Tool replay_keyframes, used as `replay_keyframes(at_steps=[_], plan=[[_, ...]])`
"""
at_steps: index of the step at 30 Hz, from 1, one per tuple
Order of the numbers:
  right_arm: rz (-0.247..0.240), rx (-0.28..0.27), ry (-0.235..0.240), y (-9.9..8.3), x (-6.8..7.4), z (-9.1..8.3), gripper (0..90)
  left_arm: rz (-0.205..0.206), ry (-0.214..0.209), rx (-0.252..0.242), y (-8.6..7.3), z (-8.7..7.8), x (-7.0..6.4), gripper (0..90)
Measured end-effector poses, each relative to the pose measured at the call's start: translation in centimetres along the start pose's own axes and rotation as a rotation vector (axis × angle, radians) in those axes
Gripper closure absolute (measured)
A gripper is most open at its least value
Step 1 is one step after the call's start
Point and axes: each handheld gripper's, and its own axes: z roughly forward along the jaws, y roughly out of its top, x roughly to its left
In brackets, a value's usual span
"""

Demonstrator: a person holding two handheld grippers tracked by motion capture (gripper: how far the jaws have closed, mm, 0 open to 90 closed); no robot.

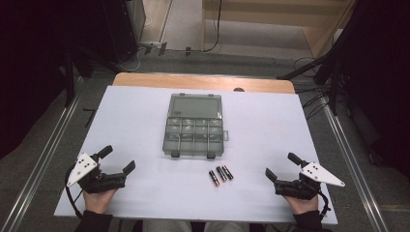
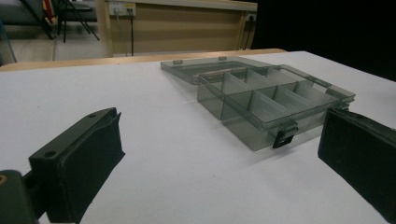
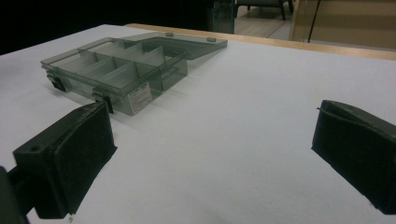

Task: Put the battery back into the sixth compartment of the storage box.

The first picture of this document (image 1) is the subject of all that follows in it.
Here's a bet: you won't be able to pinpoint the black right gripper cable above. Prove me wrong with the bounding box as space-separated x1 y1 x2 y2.
317 189 332 222

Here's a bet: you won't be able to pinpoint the clear grey compartment box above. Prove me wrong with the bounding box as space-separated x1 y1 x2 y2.
161 92 230 160

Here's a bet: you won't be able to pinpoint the black and orange battery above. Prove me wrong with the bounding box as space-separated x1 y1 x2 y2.
220 164 235 181
208 169 221 188
215 165 228 183

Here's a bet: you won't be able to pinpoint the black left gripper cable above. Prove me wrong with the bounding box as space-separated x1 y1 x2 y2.
65 163 85 220

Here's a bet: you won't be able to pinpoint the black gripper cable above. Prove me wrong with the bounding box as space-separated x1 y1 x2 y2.
65 163 85 220
317 189 332 222

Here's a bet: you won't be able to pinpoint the black cabinet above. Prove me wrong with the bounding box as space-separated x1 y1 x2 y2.
102 0 147 64

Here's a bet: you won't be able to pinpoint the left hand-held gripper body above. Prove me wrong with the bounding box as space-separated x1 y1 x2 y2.
66 153 127 194

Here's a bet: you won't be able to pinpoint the light wooden shelf unit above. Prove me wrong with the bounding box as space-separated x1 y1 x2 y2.
200 0 357 60

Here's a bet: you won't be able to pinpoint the black floor cables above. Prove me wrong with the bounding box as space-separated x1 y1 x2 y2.
293 56 333 122

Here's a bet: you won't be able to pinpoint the person's left hand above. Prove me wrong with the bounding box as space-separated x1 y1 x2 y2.
82 188 119 215

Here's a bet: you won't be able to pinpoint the person's right hand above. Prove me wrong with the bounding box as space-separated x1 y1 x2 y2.
283 194 320 216

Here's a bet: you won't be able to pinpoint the white floor cable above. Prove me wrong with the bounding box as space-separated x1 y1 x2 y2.
117 46 147 73

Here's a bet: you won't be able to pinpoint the metal floor rail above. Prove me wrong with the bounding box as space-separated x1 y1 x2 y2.
0 93 83 232
320 95 391 232

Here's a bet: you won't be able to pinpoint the dark curtain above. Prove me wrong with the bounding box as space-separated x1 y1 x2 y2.
328 0 410 178
0 0 107 160

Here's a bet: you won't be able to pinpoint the black hanging cable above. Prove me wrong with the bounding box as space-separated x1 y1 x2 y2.
202 0 223 53

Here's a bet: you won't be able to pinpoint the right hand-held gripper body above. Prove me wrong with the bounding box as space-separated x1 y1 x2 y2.
274 161 346 201

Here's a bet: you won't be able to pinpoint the black stand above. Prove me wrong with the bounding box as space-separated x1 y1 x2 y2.
59 44 124 109
276 52 342 117

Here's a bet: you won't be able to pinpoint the white table mat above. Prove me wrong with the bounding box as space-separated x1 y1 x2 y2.
53 85 338 225

